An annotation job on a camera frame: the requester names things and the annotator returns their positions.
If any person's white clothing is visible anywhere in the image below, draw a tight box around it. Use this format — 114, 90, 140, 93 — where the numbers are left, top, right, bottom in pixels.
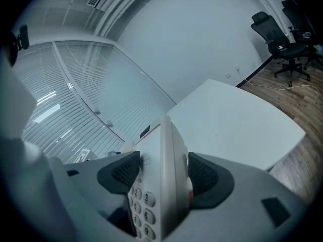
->
0, 51, 84, 242

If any white floor cable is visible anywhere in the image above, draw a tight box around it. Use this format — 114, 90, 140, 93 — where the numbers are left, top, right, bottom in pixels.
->
237, 69, 323, 98

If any glass partition with blinds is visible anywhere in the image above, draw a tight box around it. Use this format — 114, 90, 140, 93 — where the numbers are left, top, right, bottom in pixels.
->
12, 40, 177, 165

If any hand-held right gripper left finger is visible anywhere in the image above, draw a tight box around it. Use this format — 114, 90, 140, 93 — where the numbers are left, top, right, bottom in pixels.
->
48, 150, 141, 236

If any grey push-button telephone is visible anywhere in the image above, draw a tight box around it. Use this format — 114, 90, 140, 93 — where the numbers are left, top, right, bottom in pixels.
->
121, 114, 195, 242

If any white table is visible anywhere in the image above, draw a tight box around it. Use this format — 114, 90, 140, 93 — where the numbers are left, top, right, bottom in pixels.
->
166, 79, 306, 172

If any black mesh office chair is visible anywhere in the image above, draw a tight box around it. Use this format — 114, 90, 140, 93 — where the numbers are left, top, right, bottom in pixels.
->
281, 0, 323, 70
250, 11, 315, 87

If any black head-worn device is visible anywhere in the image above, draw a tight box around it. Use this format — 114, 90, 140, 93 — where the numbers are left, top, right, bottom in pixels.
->
15, 25, 31, 51

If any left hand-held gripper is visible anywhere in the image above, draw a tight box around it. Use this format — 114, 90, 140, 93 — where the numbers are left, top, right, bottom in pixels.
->
75, 148, 122, 164

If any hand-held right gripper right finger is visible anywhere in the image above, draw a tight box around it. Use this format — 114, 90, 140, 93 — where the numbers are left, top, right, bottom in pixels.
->
174, 152, 313, 242

